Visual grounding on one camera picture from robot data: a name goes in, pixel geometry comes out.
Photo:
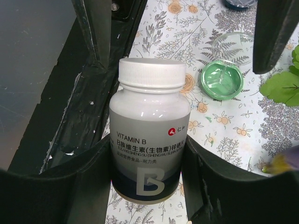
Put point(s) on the purple eggplant toy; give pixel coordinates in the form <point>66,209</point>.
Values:
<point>287,160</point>

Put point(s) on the green round pill container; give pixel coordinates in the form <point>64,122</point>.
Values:
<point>221,80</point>

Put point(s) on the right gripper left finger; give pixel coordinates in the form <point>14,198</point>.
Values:
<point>75,192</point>

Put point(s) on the clear round container lid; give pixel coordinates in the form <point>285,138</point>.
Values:
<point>235,48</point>

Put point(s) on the floral patterned table mat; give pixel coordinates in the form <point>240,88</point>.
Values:
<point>241,131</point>

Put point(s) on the orange round pill container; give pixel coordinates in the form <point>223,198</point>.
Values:
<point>239,5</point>

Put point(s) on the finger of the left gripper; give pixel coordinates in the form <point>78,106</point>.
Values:
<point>276,21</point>
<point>95,18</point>

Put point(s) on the white vitamin B bottle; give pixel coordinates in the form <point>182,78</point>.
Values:
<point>148,128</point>

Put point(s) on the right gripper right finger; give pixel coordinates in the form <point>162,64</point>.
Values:
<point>217,192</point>

